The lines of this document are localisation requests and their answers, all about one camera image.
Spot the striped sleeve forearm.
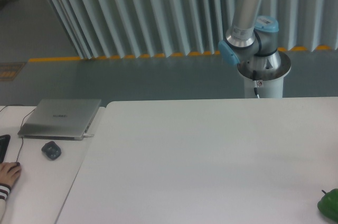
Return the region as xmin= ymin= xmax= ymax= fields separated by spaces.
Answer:
xmin=0 ymin=183 xmax=11 ymax=220

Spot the silver closed laptop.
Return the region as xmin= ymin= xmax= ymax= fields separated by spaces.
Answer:
xmin=18 ymin=99 xmax=101 ymax=141

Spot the black earbuds case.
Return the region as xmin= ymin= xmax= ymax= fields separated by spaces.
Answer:
xmin=41 ymin=141 xmax=62 ymax=161

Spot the green bell pepper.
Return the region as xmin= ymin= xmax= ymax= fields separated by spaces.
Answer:
xmin=317 ymin=188 xmax=337 ymax=223

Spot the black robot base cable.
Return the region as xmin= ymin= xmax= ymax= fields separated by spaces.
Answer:
xmin=252 ymin=69 xmax=261 ymax=99

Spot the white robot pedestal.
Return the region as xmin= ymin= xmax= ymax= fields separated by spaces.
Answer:
xmin=242 ymin=76 xmax=284 ymax=98

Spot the person's hand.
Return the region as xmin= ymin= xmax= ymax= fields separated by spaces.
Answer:
xmin=0 ymin=162 xmax=22 ymax=188

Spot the white folding partition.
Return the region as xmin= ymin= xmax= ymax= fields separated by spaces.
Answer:
xmin=49 ymin=0 xmax=337 ymax=59

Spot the black mouse cable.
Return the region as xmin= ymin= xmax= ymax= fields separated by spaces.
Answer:
xmin=0 ymin=104 xmax=38 ymax=164

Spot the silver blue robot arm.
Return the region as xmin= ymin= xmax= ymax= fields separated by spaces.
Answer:
xmin=219 ymin=0 xmax=337 ymax=80

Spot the black keyboard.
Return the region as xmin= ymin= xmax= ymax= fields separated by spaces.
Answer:
xmin=0 ymin=134 xmax=11 ymax=163

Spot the white usb plug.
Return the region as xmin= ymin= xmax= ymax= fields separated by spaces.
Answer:
xmin=83 ymin=134 xmax=94 ymax=138

